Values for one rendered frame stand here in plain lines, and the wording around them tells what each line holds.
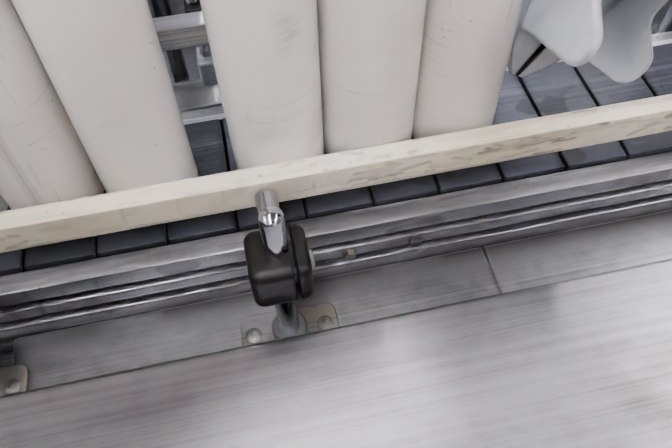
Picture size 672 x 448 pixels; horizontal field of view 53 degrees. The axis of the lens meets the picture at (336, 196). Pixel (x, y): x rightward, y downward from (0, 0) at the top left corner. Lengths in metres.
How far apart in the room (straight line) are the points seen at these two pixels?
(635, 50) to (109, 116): 0.25
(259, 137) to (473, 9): 0.12
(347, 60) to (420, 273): 0.15
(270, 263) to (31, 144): 0.12
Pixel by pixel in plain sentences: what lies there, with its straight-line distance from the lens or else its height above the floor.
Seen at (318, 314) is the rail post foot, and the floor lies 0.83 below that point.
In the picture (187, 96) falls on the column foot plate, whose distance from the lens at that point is 0.51.
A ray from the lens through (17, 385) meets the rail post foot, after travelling 0.42.
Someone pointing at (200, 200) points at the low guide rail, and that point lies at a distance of 0.35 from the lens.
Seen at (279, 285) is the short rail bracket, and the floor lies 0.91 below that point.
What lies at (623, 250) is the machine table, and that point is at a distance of 0.45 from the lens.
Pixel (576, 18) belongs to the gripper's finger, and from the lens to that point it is 0.35.
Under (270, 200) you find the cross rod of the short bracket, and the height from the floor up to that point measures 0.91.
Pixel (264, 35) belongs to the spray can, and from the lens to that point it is 0.29.
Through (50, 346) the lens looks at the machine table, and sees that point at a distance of 0.43.
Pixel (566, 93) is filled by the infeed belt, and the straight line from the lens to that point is 0.45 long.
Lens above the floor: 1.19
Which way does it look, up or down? 54 degrees down
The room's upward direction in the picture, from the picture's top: 2 degrees counter-clockwise
